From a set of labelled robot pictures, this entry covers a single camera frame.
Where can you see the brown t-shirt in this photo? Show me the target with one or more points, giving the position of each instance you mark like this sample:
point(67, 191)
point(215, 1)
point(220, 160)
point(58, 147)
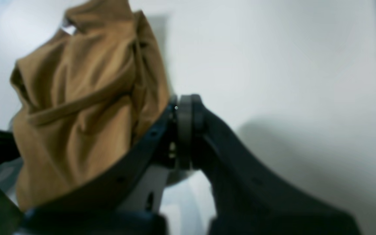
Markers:
point(87, 98)

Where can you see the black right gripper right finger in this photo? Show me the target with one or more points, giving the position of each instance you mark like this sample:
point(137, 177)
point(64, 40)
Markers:
point(249, 198)

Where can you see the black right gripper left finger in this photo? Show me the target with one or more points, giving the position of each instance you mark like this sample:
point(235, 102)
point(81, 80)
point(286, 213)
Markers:
point(125, 200)

